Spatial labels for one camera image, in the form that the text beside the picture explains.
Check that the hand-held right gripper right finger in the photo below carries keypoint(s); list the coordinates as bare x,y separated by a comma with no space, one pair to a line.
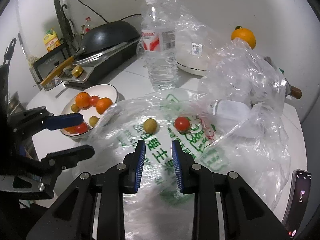
176,165

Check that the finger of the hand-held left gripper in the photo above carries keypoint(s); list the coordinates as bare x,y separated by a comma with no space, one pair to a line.
72,155
65,121

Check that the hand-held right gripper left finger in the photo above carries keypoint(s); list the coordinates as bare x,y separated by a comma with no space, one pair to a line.
140,165

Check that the small orange mandarin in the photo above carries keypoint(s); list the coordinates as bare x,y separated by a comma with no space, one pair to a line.
83,99
104,105
70,130

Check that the small yellow-green fruit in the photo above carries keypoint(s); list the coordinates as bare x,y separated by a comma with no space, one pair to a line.
150,125
93,120
75,107

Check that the red cherry tomato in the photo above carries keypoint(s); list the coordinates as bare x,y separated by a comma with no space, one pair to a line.
94,100
181,123
81,128

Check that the green printed plastic bag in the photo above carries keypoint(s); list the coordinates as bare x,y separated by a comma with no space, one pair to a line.
150,150

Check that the white plate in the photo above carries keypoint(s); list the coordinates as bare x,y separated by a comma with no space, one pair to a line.
105,90

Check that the brass stove knob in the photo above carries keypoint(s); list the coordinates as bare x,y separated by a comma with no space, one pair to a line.
77,71

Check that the steel basin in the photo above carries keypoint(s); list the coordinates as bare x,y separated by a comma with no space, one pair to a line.
15,102

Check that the beige knotted cloth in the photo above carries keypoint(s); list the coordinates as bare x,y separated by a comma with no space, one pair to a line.
32,60

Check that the steel stove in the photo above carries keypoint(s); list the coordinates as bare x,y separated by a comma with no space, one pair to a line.
112,57

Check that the yellow oil bottle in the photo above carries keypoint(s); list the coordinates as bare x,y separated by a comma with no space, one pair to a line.
51,42

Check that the dark hanging utensil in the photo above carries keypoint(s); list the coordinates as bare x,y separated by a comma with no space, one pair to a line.
21,42

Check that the clear glass bottle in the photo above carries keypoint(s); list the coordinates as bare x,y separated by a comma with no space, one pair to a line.
82,31

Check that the white hanging utensil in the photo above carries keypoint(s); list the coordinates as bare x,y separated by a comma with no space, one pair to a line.
71,27

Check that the white bowl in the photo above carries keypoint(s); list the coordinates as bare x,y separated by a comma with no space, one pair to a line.
190,68

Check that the clear bottle with red cap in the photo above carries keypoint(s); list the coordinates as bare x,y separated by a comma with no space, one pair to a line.
88,26

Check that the clear plastic water bottle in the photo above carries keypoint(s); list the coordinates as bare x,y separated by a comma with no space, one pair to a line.
157,62

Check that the black hook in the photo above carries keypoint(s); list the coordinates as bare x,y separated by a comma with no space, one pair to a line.
65,8

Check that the clear bag of white grains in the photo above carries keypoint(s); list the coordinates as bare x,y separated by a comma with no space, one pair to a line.
192,52

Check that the crumpled clear plastic bag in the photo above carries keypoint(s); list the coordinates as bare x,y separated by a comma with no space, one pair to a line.
250,75

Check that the black smartphone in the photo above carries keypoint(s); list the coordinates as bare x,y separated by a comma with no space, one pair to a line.
300,197

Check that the green plastic item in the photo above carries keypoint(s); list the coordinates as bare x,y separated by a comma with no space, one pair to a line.
281,70

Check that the large orange with stem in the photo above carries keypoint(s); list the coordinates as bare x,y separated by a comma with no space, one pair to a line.
243,37

